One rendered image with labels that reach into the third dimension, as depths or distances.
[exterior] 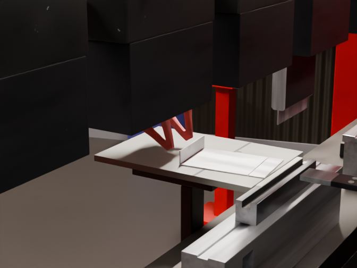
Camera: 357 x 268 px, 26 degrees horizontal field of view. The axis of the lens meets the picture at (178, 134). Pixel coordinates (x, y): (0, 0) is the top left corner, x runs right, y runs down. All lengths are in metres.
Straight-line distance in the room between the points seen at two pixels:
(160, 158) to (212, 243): 0.24
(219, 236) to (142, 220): 2.49
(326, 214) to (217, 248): 0.30
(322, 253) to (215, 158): 0.21
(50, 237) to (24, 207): 0.38
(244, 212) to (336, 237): 0.25
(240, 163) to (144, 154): 0.15
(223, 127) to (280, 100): 2.03
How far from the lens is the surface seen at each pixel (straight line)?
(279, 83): 1.03
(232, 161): 1.13
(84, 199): 3.71
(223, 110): 3.03
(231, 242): 0.95
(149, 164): 1.12
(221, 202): 3.16
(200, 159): 1.14
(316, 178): 1.07
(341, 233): 1.23
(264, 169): 1.10
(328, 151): 1.61
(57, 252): 3.19
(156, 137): 1.15
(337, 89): 1.98
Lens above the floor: 1.37
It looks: 17 degrees down
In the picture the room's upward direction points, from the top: straight up
